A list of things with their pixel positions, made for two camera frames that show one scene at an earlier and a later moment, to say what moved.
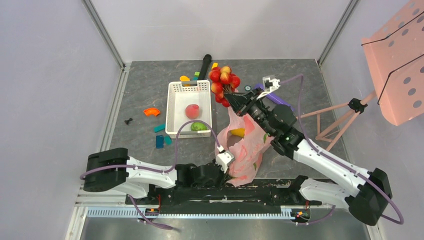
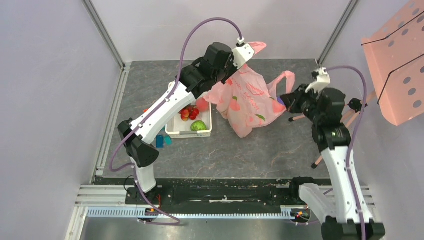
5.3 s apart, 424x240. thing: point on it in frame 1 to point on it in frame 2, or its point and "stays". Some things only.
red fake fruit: [223, 81] to [191, 112]
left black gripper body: [217, 182] to [222, 74]
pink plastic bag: [247, 140] to [246, 100]
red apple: [192, 111] to [202, 105]
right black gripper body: [246, 105] to [294, 102]
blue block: [159, 141] stays
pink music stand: [396, 53] stays
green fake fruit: [198, 126] stays
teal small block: [168, 140] stays
